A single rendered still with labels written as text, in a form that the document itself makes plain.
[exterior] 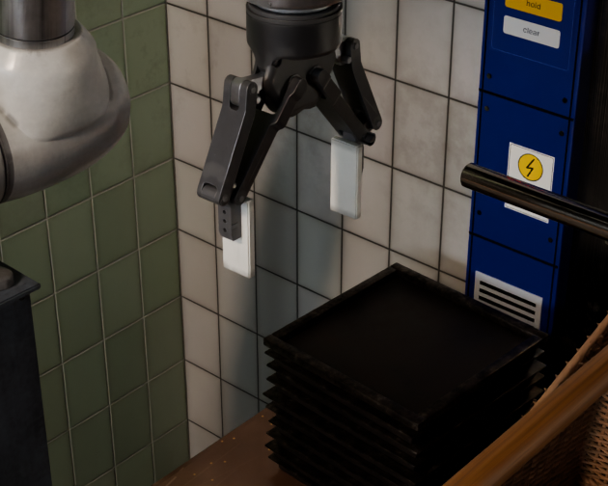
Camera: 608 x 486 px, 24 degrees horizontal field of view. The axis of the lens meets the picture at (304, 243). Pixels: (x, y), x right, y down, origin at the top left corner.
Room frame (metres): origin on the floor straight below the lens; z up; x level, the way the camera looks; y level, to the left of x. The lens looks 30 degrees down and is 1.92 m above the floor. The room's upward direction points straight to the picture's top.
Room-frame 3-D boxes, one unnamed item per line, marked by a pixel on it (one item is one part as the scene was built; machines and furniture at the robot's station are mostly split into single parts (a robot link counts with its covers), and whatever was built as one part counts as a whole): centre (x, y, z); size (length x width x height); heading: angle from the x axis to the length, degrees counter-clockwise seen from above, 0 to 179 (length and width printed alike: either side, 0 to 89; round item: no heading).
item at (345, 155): (1.08, -0.04, 1.35); 0.03 x 0.01 x 0.07; 49
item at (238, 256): (0.97, 0.05, 1.35); 0.03 x 0.01 x 0.07; 49
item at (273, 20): (1.03, 0.01, 1.49); 0.08 x 0.07 x 0.09; 139
